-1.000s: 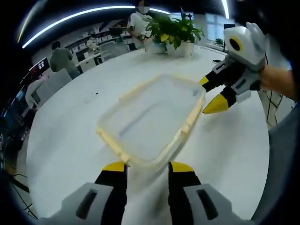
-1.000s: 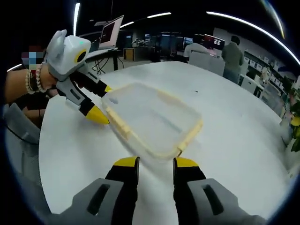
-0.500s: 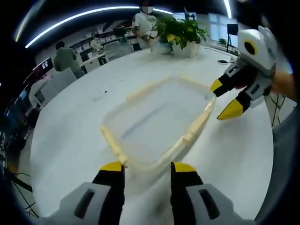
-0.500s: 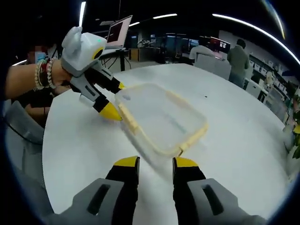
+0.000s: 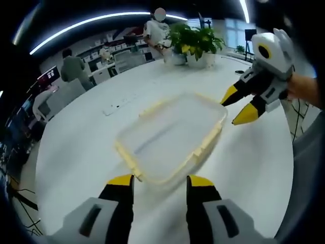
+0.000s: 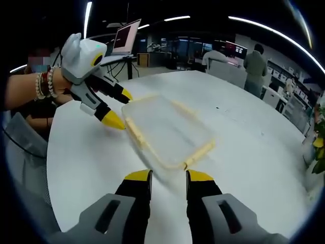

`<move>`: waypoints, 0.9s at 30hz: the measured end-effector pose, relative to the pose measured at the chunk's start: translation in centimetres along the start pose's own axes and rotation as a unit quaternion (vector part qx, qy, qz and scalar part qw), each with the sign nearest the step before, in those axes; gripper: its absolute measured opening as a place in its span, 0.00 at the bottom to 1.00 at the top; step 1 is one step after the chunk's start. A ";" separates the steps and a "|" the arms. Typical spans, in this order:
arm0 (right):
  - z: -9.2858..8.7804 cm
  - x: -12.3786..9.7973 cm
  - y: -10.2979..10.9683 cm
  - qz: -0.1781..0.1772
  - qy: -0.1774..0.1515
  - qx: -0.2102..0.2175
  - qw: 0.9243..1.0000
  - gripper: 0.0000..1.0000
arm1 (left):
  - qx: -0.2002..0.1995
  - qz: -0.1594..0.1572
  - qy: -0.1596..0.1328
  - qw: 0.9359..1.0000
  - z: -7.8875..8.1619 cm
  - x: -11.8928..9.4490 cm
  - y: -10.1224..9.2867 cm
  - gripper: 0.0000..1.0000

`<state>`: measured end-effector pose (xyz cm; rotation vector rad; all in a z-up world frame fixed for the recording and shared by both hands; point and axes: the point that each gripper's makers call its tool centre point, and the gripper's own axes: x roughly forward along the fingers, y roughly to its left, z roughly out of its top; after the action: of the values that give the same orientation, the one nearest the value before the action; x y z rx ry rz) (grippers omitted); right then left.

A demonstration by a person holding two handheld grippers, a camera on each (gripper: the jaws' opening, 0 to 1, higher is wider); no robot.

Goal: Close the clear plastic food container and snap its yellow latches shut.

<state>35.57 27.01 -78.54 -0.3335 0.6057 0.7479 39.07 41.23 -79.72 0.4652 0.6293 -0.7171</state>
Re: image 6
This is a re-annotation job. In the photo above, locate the person's left hand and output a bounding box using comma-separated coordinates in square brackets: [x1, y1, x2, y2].
[52, 68, 77, 105]

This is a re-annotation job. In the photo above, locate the grey office chair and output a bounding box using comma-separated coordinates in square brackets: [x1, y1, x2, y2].
[208, 59, 248, 89]

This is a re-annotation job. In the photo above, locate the white low cabinet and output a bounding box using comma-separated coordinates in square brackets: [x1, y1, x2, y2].
[261, 85, 288, 113]

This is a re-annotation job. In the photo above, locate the shelf of white storage boxes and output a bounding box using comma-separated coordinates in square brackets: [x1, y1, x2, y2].
[268, 59, 313, 103]

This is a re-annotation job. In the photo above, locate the dark red bracelet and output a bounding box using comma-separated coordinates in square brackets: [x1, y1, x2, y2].
[42, 72, 50, 96]

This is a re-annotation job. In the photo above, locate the brown cabinet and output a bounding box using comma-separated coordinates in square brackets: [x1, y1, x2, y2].
[137, 52, 151, 68]

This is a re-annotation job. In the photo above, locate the black monitor with red screen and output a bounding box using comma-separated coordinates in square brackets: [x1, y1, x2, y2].
[225, 40, 248, 58]

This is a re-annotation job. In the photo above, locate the clear container with yellow plastic buckles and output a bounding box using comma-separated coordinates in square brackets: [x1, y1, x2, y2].
[121, 93, 224, 171]

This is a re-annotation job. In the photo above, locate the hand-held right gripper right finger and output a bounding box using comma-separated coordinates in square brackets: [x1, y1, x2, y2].
[186, 169, 290, 244]

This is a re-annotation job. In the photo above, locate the black cable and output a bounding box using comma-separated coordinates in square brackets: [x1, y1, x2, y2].
[106, 63, 120, 82]

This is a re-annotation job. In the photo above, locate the cream beaded bracelet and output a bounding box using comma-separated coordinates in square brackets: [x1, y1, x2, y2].
[35, 72, 46, 100]

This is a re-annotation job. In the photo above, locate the white beaded bracelet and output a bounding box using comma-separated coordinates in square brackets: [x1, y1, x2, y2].
[47, 66, 60, 99]

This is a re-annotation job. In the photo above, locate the black laptop stand table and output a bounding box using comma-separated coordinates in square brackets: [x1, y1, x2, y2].
[100, 54, 139, 80]

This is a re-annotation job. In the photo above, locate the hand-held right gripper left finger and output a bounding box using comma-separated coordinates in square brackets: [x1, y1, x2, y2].
[50, 169, 154, 244]

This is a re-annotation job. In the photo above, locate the open silver laptop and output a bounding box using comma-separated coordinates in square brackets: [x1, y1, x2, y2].
[111, 18, 142, 57]

